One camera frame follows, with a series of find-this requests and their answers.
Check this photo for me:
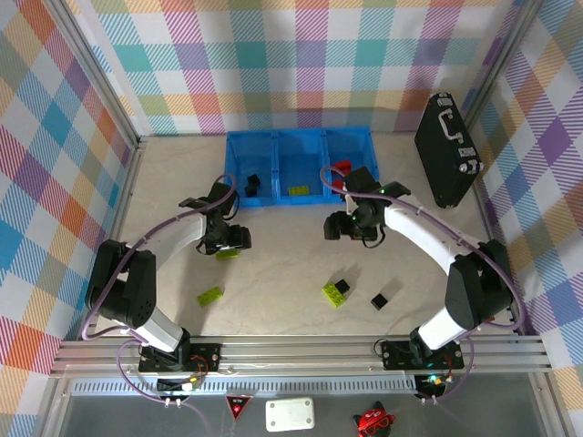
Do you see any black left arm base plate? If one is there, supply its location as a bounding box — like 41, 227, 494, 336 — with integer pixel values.
138, 343, 223, 373

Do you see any slotted grey cable duct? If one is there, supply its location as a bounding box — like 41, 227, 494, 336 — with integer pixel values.
72, 380, 420, 396

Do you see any aluminium table side rail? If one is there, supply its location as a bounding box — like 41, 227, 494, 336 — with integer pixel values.
84, 136, 149, 340
471, 186, 525, 338

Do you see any black hard case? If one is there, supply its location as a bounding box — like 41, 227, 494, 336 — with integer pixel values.
413, 92, 486, 209

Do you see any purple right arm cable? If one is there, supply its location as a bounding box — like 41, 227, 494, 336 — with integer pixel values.
320, 165, 527, 427

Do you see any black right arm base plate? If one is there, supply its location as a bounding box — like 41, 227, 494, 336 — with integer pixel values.
380, 340, 465, 371

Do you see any aluminium upright frame post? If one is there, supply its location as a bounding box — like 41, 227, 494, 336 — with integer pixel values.
462, 0, 546, 133
47, 0, 140, 145

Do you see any small controller board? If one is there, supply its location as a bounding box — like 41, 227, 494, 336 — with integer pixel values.
414, 372, 446, 398
157, 373, 202, 393

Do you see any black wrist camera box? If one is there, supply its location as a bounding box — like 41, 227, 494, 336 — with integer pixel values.
210, 183, 236, 208
344, 166, 383, 195

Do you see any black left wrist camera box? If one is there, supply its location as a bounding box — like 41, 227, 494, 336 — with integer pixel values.
210, 183, 236, 208

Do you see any red triangle sign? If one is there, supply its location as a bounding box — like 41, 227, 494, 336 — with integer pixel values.
225, 394, 253, 422

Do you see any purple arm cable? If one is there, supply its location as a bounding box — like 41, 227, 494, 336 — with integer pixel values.
320, 165, 527, 427
79, 174, 240, 437

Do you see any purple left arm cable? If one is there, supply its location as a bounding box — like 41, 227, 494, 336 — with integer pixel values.
79, 174, 240, 437

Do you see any aluminium frame leg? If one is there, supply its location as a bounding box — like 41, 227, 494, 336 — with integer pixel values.
527, 375, 566, 437
36, 377, 77, 437

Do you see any white rectangular plate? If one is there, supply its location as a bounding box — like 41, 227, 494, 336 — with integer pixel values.
264, 396, 316, 433

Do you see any red cat figure with glasses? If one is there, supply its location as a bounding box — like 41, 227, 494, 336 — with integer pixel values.
353, 401, 396, 437

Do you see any wide aluminium mounting beam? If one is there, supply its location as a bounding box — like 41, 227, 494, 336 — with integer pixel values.
48, 335, 553, 380

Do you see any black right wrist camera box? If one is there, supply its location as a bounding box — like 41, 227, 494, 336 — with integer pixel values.
344, 166, 383, 195

